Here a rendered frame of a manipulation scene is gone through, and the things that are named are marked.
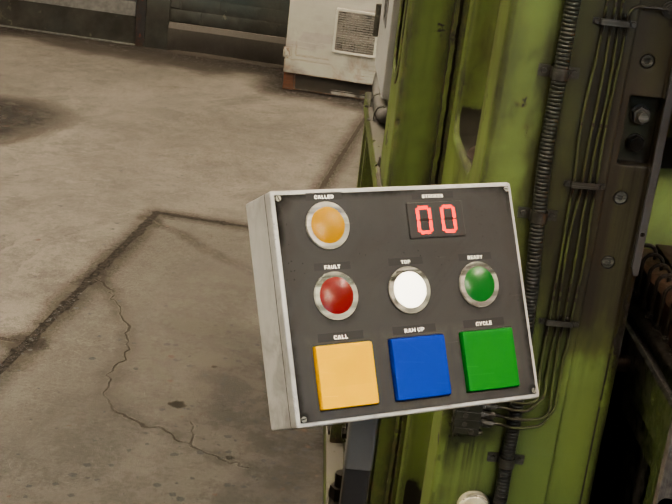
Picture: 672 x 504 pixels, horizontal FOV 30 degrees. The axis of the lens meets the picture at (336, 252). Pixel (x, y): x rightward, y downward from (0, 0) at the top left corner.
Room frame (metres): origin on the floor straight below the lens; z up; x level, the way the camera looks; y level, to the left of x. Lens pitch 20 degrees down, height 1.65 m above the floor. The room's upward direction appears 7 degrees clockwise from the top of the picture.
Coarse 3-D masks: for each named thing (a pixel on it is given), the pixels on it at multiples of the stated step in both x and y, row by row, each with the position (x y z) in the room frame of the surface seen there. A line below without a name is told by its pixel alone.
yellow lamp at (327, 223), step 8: (320, 208) 1.42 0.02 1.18; (328, 208) 1.43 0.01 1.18; (320, 216) 1.42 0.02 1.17; (328, 216) 1.42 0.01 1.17; (336, 216) 1.43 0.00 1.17; (312, 224) 1.41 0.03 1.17; (320, 224) 1.41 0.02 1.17; (328, 224) 1.42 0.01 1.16; (336, 224) 1.42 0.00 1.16; (344, 224) 1.43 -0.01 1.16; (320, 232) 1.41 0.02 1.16; (328, 232) 1.41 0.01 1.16; (336, 232) 1.42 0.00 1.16; (320, 240) 1.40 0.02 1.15; (328, 240) 1.41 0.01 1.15; (336, 240) 1.41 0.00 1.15
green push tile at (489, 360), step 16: (464, 336) 1.42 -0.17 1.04; (480, 336) 1.43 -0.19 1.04; (496, 336) 1.44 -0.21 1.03; (512, 336) 1.45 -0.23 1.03; (464, 352) 1.42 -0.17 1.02; (480, 352) 1.42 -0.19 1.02; (496, 352) 1.43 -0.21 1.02; (512, 352) 1.44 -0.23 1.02; (464, 368) 1.41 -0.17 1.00; (480, 368) 1.41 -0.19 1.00; (496, 368) 1.42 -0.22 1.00; (512, 368) 1.43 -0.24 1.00; (480, 384) 1.40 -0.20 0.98; (496, 384) 1.41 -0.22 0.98; (512, 384) 1.42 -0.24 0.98
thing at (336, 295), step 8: (328, 280) 1.38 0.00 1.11; (336, 280) 1.39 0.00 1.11; (344, 280) 1.39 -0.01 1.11; (320, 288) 1.37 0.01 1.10; (328, 288) 1.38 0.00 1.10; (336, 288) 1.38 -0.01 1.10; (344, 288) 1.39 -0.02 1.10; (320, 296) 1.37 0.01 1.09; (328, 296) 1.37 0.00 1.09; (336, 296) 1.38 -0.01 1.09; (344, 296) 1.38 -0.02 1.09; (352, 296) 1.39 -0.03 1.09; (328, 304) 1.37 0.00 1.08; (336, 304) 1.37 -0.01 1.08; (344, 304) 1.38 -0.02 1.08; (336, 312) 1.37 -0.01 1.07
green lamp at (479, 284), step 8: (472, 272) 1.47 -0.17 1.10; (480, 272) 1.48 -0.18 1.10; (488, 272) 1.49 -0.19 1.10; (464, 280) 1.46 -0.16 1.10; (472, 280) 1.47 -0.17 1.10; (480, 280) 1.47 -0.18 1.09; (488, 280) 1.48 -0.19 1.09; (472, 288) 1.46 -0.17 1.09; (480, 288) 1.47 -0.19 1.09; (488, 288) 1.47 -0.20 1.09; (472, 296) 1.46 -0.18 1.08; (480, 296) 1.46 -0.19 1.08; (488, 296) 1.47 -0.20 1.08
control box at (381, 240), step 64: (320, 192) 1.44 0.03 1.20; (384, 192) 1.47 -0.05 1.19; (448, 192) 1.51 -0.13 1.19; (256, 256) 1.42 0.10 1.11; (320, 256) 1.40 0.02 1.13; (384, 256) 1.43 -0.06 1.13; (448, 256) 1.47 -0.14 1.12; (512, 256) 1.51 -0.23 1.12; (320, 320) 1.36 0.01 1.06; (384, 320) 1.39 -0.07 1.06; (448, 320) 1.43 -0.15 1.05; (512, 320) 1.47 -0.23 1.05; (384, 384) 1.36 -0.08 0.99
